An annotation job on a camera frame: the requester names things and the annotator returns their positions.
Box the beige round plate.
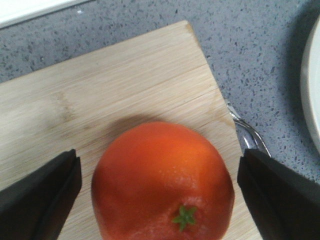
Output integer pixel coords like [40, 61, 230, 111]
[300, 18, 320, 150]

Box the whole orange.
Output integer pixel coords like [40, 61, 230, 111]
[91, 122, 235, 240]

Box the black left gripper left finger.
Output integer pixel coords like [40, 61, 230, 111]
[0, 149, 82, 240]

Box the wooden cutting board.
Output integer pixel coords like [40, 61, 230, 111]
[0, 21, 261, 240]

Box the white rectangular bear tray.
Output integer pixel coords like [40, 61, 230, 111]
[0, 0, 88, 29]

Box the metal cutting board handle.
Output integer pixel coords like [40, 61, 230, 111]
[224, 99, 272, 158]

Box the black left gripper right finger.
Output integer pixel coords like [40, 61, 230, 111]
[237, 149, 320, 240]

